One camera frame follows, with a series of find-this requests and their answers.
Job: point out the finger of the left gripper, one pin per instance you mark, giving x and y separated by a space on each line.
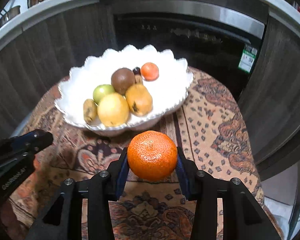
14 143
43 140

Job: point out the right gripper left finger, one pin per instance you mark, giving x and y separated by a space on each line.
62 218

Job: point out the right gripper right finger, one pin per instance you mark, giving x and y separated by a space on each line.
243 217

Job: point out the yellow banana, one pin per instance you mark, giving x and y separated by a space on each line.
89 111

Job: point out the green apple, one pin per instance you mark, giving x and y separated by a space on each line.
101 91

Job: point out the yellow orange mango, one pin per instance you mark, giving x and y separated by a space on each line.
139 99

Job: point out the orange mandarin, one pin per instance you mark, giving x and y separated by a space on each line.
152 155
149 71

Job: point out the dark cherry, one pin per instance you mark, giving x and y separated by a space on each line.
137 71

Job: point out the small yellow loquat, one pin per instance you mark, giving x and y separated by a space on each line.
138 79

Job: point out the dark wood cabinet door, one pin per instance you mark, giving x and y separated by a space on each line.
40 57

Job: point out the yellow lemon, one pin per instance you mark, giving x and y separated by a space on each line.
113 110

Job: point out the patterned paisley tablecloth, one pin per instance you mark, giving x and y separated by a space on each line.
208 127

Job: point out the brown kiwi fruit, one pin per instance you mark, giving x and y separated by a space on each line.
122 79

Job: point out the steel saucepan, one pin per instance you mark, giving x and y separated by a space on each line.
8 15

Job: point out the white scalloped fruit bowl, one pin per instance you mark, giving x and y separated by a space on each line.
168 91

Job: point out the green energy label sticker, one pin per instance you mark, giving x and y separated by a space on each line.
248 58

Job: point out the black built-in dishwasher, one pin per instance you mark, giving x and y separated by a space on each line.
209 36

